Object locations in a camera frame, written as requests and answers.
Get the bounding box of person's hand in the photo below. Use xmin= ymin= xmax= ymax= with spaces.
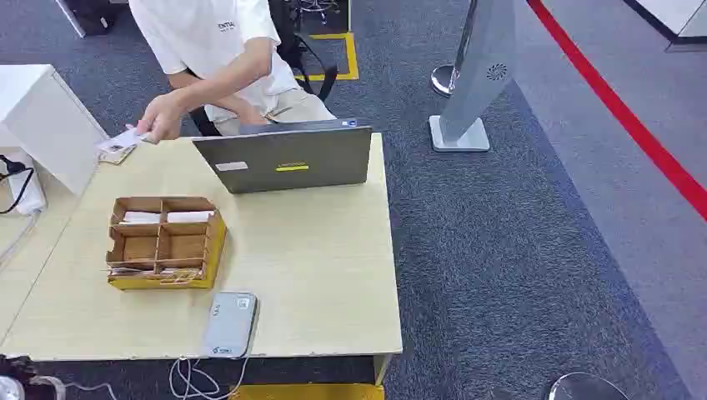
xmin=135 ymin=92 xmax=187 ymax=145

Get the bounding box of stack of cards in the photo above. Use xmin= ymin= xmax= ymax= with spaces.
xmin=98 ymin=145 xmax=138 ymax=166

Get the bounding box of person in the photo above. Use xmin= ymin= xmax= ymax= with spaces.
xmin=128 ymin=0 xmax=338 ymax=138

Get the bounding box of white card stack in box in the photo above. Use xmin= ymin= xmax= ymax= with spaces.
xmin=166 ymin=210 xmax=215 ymax=225
xmin=120 ymin=210 xmax=163 ymax=225

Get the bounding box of black cart base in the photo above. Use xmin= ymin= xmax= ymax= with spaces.
xmin=53 ymin=0 xmax=129 ymax=40

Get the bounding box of wooden card box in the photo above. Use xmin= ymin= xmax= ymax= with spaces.
xmin=105 ymin=196 xmax=228 ymax=292

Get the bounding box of grey laptop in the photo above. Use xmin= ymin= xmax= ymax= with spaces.
xmin=191 ymin=117 xmax=374 ymax=195

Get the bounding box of white power strip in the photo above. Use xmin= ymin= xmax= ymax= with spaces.
xmin=4 ymin=158 xmax=48 ymax=217

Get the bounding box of printed cards row in box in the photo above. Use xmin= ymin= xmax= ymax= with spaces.
xmin=103 ymin=266 xmax=203 ymax=285

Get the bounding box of black office chair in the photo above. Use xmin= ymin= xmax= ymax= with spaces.
xmin=188 ymin=0 xmax=339 ymax=138

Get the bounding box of yellow floor tape square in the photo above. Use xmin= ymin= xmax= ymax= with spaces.
xmin=293 ymin=31 xmax=361 ymax=83

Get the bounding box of grey card reader device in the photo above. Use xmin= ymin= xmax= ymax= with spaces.
xmin=200 ymin=291 xmax=259 ymax=361

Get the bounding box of yellow panel under desk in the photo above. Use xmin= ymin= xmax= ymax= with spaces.
xmin=228 ymin=383 xmax=386 ymax=400

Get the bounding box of silver kiosk stand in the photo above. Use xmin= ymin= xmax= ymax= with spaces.
xmin=429 ymin=0 xmax=518 ymax=153

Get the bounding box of red floor tape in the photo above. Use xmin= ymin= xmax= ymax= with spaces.
xmin=525 ymin=0 xmax=707 ymax=222

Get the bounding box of round chrome base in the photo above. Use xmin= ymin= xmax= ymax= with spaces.
xmin=546 ymin=372 xmax=632 ymax=400

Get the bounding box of white platform edge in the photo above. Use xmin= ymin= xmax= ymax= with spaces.
xmin=624 ymin=0 xmax=707 ymax=54

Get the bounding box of black cable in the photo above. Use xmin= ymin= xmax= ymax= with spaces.
xmin=0 ymin=153 xmax=36 ymax=216

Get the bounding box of white cable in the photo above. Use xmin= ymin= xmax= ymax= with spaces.
xmin=168 ymin=355 xmax=251 ymax=400

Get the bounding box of grey cable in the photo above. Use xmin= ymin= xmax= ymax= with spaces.
xmin=30 ymin=375 xmax=118 ymax=400

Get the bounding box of chrome stanchion post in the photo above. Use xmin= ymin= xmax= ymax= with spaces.
xmin=429 ymin=0 xmax=479 ymax=99

